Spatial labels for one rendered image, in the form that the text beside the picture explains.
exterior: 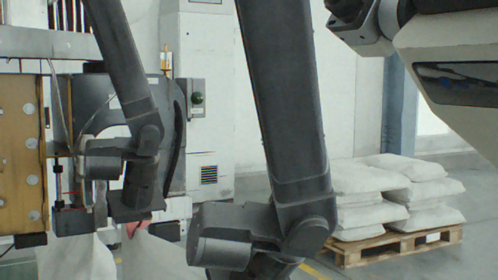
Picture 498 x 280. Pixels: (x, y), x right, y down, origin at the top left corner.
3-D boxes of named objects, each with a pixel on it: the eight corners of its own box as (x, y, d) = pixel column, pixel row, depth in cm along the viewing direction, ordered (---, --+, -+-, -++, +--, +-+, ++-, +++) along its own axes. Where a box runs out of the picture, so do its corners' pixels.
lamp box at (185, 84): (206, 118, 119) (205, 78, 118) (187, 118, 117) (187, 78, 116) (193, 115, 126) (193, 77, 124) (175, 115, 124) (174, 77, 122)
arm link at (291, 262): (317, 262, 55) (310, 215, 59) (256, 255, 53) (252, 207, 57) (291, 289, 60) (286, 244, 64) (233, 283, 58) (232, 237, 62)
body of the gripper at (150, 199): (104, 198, 99) (107, 167, 95) (156, 192, 104) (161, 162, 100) (112, 221, 95) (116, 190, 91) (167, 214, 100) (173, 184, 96)
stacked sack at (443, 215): (469, 227, 419) (470, 208, 417) (405, 239, 388) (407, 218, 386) (427, 214, 456) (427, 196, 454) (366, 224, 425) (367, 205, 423)
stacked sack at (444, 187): (470, 197, 416) (471, 179, 414) (405, 207, 384) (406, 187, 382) (426, 186, 454) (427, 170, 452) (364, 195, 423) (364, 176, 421)
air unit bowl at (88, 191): (98, 207, 105) (97, 177, 104) (83, 210, 103) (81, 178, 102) (95, 204, 107) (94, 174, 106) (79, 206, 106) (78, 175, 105)
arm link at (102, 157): (161, 127, 87) (153, 110, 95) (89, 124, 83) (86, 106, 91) (154, 191, 92) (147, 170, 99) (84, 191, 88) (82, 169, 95)
